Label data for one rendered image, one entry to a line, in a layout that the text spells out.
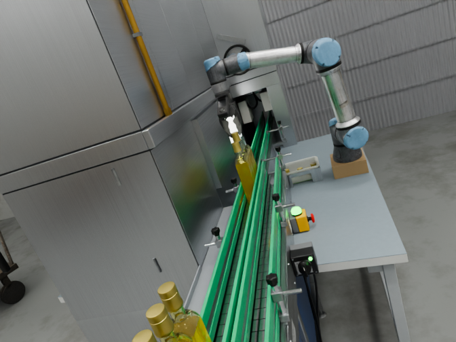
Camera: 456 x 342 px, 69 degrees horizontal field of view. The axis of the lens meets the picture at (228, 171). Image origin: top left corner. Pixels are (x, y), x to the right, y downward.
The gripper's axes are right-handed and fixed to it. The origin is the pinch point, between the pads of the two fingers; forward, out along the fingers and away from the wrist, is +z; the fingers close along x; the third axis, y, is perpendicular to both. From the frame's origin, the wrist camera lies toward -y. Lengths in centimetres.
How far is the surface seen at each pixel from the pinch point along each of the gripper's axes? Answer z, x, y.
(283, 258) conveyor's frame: 30, -14, -60
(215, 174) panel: 13.3, 12.7, -9.5
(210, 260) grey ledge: 30, 12, -52
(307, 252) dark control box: 35, -21, -53
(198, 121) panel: -11.9, 11.9, -8.9
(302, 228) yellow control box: 41, -20, -25
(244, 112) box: 10, 10, 117
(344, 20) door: -31, -114, 329
